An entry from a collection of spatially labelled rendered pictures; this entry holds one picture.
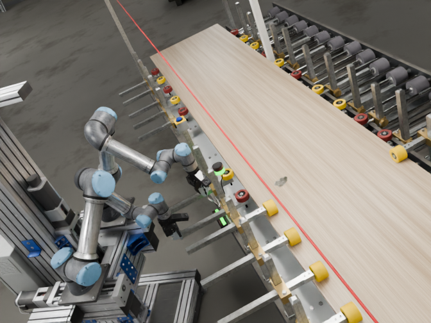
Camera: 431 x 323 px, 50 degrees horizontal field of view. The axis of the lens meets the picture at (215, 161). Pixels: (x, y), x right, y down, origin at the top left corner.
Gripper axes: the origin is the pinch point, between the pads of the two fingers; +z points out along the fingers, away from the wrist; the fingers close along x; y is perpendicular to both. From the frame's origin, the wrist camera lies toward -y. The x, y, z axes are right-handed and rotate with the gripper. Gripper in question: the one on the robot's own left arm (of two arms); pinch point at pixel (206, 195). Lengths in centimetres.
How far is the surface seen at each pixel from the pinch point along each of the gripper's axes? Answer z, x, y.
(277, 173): 10.8, -40.6, -14.2
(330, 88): 15, -129, 17
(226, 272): 5, 27, -46
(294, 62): 15, -151, 71
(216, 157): 39, -50, 70
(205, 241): 4.9, 21.1, -21.8
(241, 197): 10.1, -15.0, -9.5
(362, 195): 11, -49, -67
